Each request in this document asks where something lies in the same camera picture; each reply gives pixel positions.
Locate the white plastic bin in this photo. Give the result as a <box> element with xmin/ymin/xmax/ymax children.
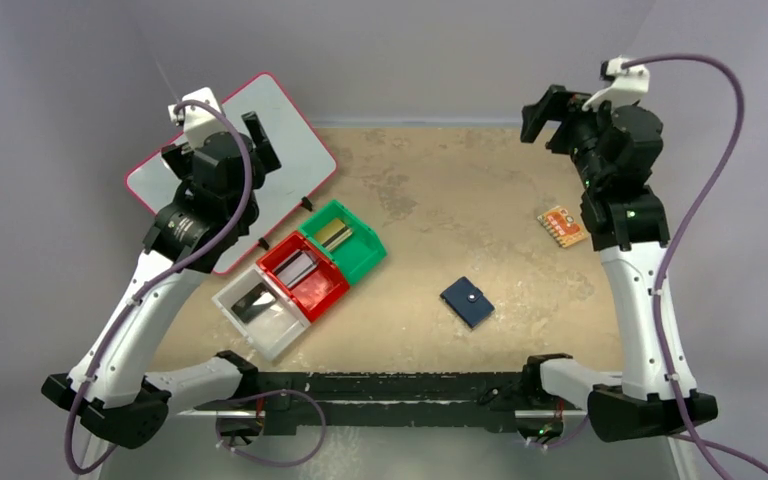
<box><xmin>212</xmin><ymin>266</ymin><xmax>311</xmax><ymax>362</ymax></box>

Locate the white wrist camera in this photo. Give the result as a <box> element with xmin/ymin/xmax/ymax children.
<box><xmin>582</xmin><ymin>57</ymin><xmax>650</xmax><ymax>112</ymax></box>
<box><xmin>167</xmin><ymin>87</ymin><xmax>228</xmax><ymax>148</ymax></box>

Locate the silver credit card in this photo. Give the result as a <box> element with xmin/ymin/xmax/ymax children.
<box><xmin>273</xmin><ymin>250</ymin><xmax>318</xmax><ymax>290</ymax></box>

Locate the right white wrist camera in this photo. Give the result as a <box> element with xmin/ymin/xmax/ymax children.
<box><xmin>582</xmin><ymin>57</ymin><xmax>650</xmax><ymax>112</ymax></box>

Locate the red plastic bin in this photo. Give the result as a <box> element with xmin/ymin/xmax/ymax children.
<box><xmin>256</xmin><ymin>231</ymin><xmax>349</xmax><ymax>323</ymax></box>

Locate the orange card with pattern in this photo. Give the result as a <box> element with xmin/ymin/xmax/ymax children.
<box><xmin>536</xmin><ymin>206</ymin><xmax>590</xmax><ymax>249</ymax></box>

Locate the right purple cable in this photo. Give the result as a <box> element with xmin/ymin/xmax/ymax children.
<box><xmin>526</xmin><ymin>54</ymin><xmax>768</xmax><ymax>480</ymax></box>

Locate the black credit card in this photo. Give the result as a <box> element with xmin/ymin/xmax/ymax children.
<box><xmin>231</xmin><ymin>283</ymin><xmax>276</xmax><ymax>324</ymax></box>

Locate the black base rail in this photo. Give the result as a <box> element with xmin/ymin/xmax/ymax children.
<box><xmin>201</xmin><ymin>371</ymin><xmax>584</xmax><ymax>436</ymax></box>

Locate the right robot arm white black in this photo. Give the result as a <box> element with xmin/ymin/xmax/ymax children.
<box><xmin>520</xmin><ymin>85</ymin><xmax>719</xmax><ymax>442</ymax></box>

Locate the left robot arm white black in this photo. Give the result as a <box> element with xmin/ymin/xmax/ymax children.
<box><xmin>41</xmin><ymin>111</ymin><xmax>281</xmax><ymax>449</ymax></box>

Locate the gold credit card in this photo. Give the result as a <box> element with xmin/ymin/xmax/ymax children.
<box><xmin>313</xmin><ymin>218</ymin><xmax>353</xmax><ymax>252</ymax></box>

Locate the green plastic bin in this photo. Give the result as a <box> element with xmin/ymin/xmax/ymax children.
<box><xmin>298</xmin><ymin>200</ymin><xmax>387</xmax><ymax>286</ymax></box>

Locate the blue leather card holder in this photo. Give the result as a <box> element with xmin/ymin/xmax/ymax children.
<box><xmin>440</xmin><ymin>277</ymin><xmax>495</xmax><ymax>329</ymax></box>

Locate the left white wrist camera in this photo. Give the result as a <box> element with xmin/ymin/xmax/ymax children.
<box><xmin>167</xmin><ymin>87</ymin><xmax>228</xmax><ymax>148</ymax></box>

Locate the whiteboard with pink frame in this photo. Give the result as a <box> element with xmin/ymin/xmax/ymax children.
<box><xmin>124</xmin><ymin>71</ymin><xmax>340</xmax><ymax>277</ymax></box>

